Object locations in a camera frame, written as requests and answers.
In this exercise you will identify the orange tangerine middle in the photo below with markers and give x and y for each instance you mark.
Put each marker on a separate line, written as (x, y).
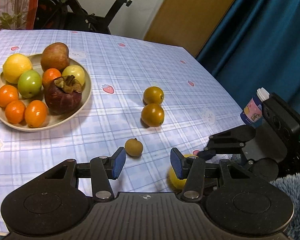
(49, 75)

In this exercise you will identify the beige round plate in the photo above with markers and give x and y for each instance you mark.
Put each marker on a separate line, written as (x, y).
(52, 120)

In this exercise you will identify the orange tangerine bottom left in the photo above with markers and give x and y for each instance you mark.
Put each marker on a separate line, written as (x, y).
(15, 111)

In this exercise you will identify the black exercise bike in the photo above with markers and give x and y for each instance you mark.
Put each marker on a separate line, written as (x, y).
(79, 15)

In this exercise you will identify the brown round fruit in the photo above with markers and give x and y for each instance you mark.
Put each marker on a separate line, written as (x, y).
(153, 94)
(153, 115)

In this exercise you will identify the brown wooden board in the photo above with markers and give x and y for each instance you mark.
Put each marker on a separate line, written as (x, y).
(187, 23)

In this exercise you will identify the black camera box right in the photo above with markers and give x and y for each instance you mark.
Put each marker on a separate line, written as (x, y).
(285, 122)

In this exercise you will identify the yellow lemon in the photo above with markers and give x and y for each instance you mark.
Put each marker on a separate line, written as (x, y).
(174, 180)
(14, 66)

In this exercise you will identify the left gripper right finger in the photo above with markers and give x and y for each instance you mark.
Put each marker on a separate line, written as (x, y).
(195, 170)

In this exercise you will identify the small green apple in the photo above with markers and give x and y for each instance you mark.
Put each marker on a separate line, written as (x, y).
(29, 84)

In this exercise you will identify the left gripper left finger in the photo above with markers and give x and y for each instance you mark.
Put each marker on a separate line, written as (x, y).
(100, 170)

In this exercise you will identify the orange tangerine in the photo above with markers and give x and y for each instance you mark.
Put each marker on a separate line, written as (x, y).
(15, 111)
(8, 93)
(35, 113)
(49, 75)

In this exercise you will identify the orange tangerine front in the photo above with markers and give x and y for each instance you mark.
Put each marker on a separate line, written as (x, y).
(35, 113)

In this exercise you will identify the dark blue curtain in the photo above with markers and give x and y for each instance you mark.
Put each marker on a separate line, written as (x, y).
(257, 45)

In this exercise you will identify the small brown longan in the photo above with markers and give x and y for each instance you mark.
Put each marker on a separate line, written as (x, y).
(133, 147)

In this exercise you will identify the blue plaid tablecloth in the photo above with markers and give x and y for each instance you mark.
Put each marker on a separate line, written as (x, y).
(121, 69)

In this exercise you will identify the blue printed cup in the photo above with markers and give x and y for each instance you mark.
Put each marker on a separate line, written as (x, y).
(252, 112)

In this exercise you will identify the dark purple mangosteen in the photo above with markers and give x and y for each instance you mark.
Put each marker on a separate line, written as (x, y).
(63, 95)

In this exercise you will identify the red brown apple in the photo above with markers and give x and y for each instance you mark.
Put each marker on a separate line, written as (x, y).
(56, 56)

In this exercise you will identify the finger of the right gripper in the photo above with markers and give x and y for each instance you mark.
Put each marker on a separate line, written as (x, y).
(206, 154)
(237, 136)

